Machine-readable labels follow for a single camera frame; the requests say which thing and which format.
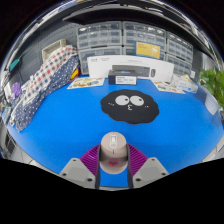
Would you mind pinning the small purple figure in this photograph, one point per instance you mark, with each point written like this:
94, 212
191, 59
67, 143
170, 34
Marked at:
16, 89

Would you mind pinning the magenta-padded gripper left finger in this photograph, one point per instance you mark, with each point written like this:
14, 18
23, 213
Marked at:
75, 170

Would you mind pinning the colourful sticker sheet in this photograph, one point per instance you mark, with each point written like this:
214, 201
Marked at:
168, 87
85, 82

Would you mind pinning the green potted plant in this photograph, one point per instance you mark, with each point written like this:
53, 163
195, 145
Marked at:
213, 83

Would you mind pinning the yellow box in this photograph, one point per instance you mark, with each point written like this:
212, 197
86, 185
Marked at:
147, 50

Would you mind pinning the long white keyboard box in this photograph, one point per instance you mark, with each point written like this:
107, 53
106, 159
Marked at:
100, 65

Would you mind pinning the white woven basket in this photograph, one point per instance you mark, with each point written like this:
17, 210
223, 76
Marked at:
53, 48

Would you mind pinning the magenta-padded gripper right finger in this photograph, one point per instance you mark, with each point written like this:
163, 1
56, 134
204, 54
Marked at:
151, 170

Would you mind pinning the small black box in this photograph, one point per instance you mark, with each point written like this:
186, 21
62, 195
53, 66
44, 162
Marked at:
121, 78

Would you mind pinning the checked and dotted cloth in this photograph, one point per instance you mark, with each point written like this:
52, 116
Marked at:
46, 80

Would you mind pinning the white and blue tissue box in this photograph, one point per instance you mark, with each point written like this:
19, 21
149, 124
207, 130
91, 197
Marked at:
186, 85

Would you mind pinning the pink computer mouse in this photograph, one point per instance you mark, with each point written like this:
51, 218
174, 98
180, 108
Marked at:
113, 150

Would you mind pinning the black googly-eyed mouse pad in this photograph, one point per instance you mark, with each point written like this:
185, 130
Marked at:
130, 111

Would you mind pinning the dark wall shelf unit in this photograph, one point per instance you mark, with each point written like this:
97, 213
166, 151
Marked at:
110, 15

